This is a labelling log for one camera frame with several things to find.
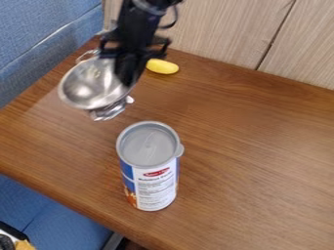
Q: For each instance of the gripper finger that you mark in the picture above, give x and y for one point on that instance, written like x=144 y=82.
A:
x=122 y=70
x=136 y=68

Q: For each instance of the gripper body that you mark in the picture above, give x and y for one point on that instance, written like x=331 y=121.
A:
x=135 y=45

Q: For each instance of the silver strainer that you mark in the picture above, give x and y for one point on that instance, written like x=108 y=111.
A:
x=89 y=86

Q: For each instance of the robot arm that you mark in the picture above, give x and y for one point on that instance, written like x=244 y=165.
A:
x=137 y=19

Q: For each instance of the yellow toy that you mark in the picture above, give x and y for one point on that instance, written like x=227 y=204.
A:
x=162 y=66

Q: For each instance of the blue and white can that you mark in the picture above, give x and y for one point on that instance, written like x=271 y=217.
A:
x=148 y=169

